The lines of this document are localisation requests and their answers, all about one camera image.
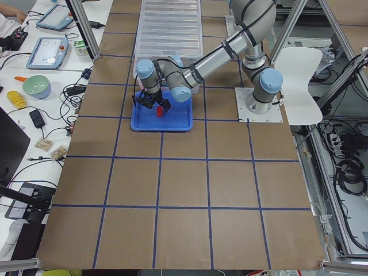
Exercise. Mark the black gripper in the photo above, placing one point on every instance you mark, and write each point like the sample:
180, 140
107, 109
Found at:
157, 99

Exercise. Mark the red block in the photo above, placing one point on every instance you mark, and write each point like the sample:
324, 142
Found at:
159, 111

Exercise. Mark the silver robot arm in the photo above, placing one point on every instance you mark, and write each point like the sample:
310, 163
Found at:
253, 20

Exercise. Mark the clear plastic storage box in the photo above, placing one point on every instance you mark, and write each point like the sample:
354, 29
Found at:
171, 71

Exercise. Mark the green white carton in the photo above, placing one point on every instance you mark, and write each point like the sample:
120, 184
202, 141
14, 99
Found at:
80, 48

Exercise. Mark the snack bag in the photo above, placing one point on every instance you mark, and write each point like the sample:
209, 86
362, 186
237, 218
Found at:
59, 153
44, 144

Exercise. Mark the teach pendant tablet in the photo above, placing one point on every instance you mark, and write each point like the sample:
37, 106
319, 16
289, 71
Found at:
48, 53
57, 18

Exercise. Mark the green bowl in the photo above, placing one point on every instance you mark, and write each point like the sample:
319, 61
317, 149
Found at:
37, 86

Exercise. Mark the black power adapter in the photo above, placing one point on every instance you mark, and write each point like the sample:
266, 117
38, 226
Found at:
37, 119

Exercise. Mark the yellow ridged toy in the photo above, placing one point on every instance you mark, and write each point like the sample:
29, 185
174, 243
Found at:
16, 99

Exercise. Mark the black monitor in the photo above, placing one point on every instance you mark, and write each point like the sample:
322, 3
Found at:
14, 144

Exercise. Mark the white chair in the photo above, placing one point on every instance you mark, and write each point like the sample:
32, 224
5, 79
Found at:
297, 66

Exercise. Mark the aluminium frame post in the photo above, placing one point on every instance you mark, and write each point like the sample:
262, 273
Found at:
81, 20

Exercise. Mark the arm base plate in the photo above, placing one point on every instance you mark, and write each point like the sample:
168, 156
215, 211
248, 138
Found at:
250, 110

